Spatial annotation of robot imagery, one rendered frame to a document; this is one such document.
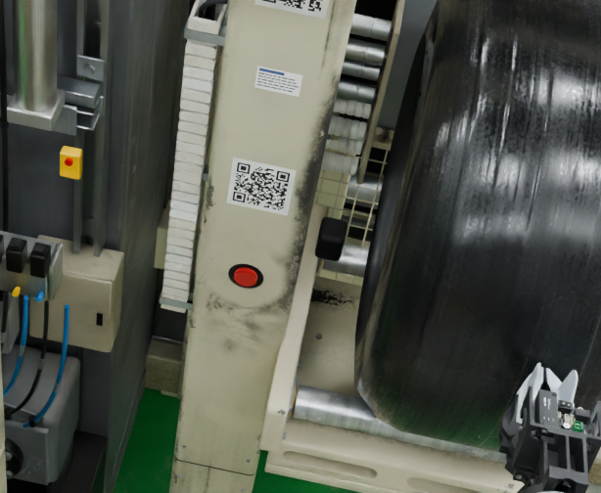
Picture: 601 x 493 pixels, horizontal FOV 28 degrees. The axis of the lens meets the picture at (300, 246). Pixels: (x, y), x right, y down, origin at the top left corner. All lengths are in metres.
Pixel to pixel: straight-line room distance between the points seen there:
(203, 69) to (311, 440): 0.55
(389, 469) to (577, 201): 0.55
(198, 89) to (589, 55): 0.43
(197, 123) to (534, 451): 0.54
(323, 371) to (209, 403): 0.17
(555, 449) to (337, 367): 0.69
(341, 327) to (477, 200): 0.65
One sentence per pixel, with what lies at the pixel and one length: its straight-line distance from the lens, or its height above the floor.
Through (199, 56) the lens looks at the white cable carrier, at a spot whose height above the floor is 1.38.
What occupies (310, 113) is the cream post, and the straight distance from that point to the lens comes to 1.37.
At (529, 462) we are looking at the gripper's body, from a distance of 1.21.
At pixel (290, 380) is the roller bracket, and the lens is 1.61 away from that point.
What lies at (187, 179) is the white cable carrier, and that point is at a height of 1.20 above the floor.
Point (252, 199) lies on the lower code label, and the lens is 1.47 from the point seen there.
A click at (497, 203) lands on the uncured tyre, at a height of 1.38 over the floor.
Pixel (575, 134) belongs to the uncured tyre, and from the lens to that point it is 1.30.
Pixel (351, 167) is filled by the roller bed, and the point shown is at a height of 0.93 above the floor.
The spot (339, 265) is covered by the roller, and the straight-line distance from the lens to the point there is 1.82.
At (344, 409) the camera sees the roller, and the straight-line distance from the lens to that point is 1.64.
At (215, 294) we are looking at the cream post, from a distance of 1.61.
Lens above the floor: 2.22
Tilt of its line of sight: 46 degrees down
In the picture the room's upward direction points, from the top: 12 degrees clockwise
